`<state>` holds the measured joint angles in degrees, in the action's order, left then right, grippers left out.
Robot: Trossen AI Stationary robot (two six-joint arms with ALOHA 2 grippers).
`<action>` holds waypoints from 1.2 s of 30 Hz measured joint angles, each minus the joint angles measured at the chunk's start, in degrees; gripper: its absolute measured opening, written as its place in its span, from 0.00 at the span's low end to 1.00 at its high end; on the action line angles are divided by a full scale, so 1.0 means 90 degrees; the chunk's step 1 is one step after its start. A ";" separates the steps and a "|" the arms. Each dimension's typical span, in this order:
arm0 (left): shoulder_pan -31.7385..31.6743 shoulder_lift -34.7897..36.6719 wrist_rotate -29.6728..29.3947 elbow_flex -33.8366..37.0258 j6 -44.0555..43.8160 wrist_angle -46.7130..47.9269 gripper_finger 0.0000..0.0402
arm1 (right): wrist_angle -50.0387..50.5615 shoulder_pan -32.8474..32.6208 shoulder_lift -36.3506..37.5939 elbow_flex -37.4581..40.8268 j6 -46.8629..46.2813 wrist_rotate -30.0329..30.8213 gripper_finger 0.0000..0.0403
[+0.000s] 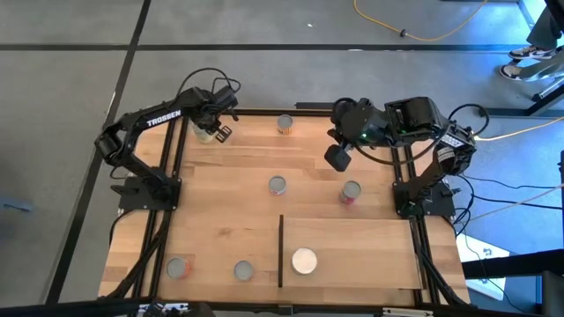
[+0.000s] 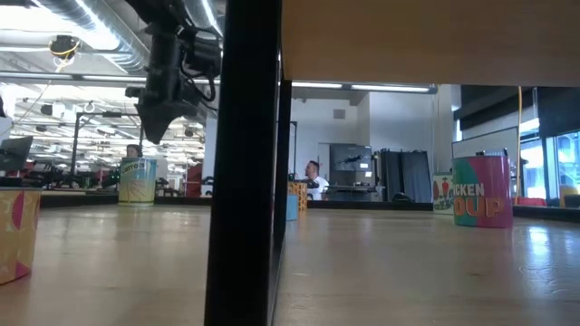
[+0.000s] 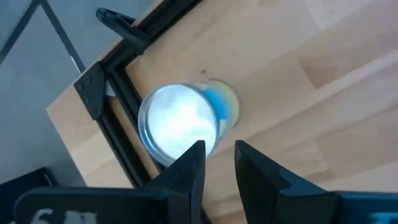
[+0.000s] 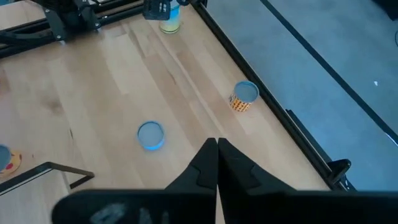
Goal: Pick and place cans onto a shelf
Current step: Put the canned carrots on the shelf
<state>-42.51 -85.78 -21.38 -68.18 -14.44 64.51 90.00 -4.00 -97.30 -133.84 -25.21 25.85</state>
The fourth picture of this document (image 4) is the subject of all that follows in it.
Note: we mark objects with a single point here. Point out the black frame clamp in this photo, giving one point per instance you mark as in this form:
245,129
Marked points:
340,169

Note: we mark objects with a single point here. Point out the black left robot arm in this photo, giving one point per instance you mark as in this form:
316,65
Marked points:
71,15

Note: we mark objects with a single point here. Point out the can with yellow red label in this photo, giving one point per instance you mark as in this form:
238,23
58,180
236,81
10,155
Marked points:
14,165

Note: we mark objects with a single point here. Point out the can with orange checked label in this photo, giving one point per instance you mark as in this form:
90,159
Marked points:
245,91

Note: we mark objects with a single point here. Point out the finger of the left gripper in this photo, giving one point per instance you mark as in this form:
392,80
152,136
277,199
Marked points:
157,9
183,2

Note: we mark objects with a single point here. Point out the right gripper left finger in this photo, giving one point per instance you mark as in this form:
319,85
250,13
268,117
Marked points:
199,180

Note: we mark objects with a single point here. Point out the black flat bar mount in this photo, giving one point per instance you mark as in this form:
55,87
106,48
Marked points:
311,140

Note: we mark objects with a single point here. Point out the wooden shelf with black frame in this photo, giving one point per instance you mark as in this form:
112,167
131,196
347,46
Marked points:
31,202

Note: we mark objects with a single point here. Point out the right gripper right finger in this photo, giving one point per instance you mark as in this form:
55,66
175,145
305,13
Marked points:
242,186

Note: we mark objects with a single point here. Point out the can with blue yellow label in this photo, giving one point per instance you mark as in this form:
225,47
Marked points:
174,21

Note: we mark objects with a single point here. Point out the black aluminium table frame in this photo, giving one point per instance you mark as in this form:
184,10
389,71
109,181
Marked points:
237,55

